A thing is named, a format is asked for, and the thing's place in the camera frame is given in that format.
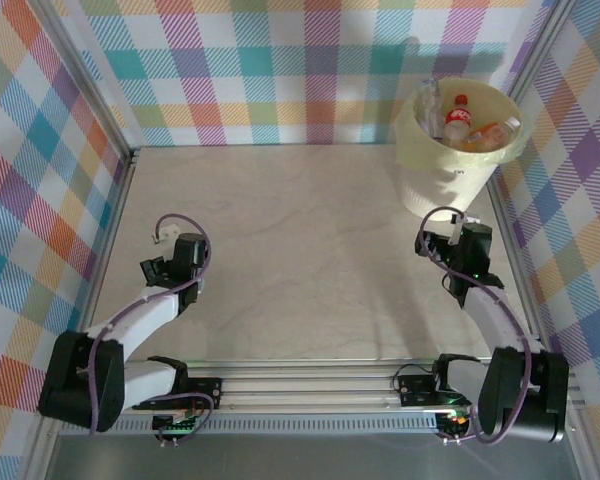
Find grey metal sheet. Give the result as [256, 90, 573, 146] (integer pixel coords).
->
[29, 434, 596, 480]

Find perforated metal strip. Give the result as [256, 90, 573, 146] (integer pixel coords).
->
[59, 418, 441, 437]

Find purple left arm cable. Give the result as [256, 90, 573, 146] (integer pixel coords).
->
[87, 213, 214, 435]

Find clear unlabelled bottle white cap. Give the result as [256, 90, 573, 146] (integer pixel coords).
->
[419, 77, 447, 139]

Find white ribbed plastic bin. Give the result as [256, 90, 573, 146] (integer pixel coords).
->
[394, 77, 531, 214]

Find plaid backdrop cloth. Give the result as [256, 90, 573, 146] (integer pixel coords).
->
[499, 0, 600, 451]
[0, 0, 131, 464]
[62, 0, 556, 149]

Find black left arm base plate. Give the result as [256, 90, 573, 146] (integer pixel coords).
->
[132, 377, 224, 411]

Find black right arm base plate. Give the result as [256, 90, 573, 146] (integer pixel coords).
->
[397, 372, 491, 407]

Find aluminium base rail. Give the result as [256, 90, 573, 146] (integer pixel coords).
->
[34, 372, 589, 416]

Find aluminium table side rail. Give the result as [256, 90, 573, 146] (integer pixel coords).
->
[32, 147, 141, 416]

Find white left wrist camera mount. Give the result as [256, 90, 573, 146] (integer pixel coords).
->
[152, 225, 180, 246]

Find red cola bottle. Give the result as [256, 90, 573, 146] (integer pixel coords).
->
[442, 94, 474, 149]

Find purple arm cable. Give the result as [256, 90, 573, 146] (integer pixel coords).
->
[87, 213, 214, 435]
[415, 205, 534, 446]

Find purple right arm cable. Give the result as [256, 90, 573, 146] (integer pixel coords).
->
[415, 205, 534, 446]

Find aluminium frame post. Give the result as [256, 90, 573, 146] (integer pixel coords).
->
[502, 0, 576, 101]
[27, 0, 141, 169]

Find orange yellow juice bottle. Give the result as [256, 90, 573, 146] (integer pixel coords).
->
[462, 115, 524, 152]

